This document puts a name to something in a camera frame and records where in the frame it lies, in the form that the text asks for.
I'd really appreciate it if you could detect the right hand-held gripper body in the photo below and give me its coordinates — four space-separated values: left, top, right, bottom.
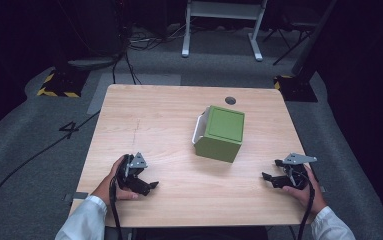
274 152 318 191

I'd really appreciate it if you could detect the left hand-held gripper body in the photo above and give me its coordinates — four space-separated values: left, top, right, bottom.
115 152 149 194

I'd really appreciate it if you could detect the green box with white handle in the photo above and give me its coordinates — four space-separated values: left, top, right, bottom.
191 105 246 164

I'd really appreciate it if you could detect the person's right hand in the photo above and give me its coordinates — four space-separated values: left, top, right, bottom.
282 164 329 216

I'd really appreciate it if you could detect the person's left hand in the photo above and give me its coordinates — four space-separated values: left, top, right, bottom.
90 154 140 206

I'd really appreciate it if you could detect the black yellow striped stand base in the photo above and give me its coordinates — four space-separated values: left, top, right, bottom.
273 74 319 103
36 67 90 99

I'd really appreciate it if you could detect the grey flat stand foot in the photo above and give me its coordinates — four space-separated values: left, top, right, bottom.
66 55 117 72

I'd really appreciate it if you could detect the black tripod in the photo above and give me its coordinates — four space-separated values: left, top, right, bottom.
262 13 316 67

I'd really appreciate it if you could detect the left hand-held gripper black cable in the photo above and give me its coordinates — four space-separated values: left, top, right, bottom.
108 175 124 240

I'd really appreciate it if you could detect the hand-held gripper black cable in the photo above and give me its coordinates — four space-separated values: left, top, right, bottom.
296 171 316 240
108 175 124 240

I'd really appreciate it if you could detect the right hand-held gripper black cable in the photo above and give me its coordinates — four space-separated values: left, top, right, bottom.
296 171 316 240

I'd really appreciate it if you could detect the long black floor cable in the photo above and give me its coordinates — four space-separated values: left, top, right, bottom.
0 110 101 235

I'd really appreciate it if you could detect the bundle of black floor cables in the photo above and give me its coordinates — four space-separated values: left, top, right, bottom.
111 23 187 86

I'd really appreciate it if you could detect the grey slanted metal post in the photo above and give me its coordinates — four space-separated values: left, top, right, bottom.
290 0 339 77

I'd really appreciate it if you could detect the white metal desk frame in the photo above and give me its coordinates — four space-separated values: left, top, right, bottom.
181 0 269 63

